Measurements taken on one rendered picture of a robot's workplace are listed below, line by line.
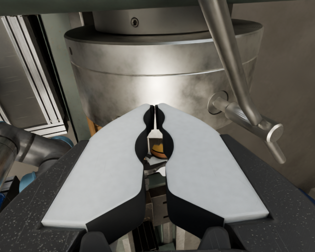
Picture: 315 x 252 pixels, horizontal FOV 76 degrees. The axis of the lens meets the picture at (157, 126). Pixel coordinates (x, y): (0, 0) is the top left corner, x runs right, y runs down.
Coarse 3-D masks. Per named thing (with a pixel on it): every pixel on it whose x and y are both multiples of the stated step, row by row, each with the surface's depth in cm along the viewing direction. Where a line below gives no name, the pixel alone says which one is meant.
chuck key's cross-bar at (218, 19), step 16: (208, 0) 9; (224, 0) 10; (208, 16) 10; (224, 16) 10; (224, 32) 11; (224, 48) 12; (224, 64) 13; (240, 64) 14; (240, 80) 15; (240, 96) 17; (256, 112) 19; (272, 144) 24
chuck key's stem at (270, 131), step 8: (216, 104) 26; (224, 104) 25; (232, 104) 24; (224, 112) 25; (232, 112) 23; (240, 112) 22; (232, 120) 24; (240, 120) 22; (248, 120) 21; (264, 120) 20; (272, 120) 20; (248, 128) 22; (256, 128) 20; (264, 128) 20; (272, 128) 19; (280, 128) 20; (264, 136) 20; (272, 136) 20
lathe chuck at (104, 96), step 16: (80, 80) 29; (96, 80) 26; (112, 80) 25; (128, 80) 24; (144, 80) 23; (160, 80) 23; (176, 80) 23; (192, 80) 24; (208, 80) 24; (224, 80) 25; (80, 96) 32; (96, 96) 28; (112, 96) 26; (128, 96) 25; (144, 96) 24; (160, 96) 24; (176, 96) 24; (192, 96) 25; (208, 96) 25; (96, 112) 30; (112, 112) 27; (192, 112) 26; (208, 112) 27
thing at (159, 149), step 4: (160, 144) 43; (152, 148) 45; (156, 148) 44; (160, 148) 44; (152, 152) 46; (156, 152) 45; (160, 152) 45; (156, 156) 46; (160, 156) 46; (164, 156) 45
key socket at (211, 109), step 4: (216, 92) 26; (220, 92) 26; (224, 92) 26; (212, 96) 26; (216, 96) 26; (220, 96) 26; (224, 96) 27; (212, 100) 26; (208, 104) 26; (208, 108) 26; (212, 108) 27; (212, 112) 27; (216, 112) 27
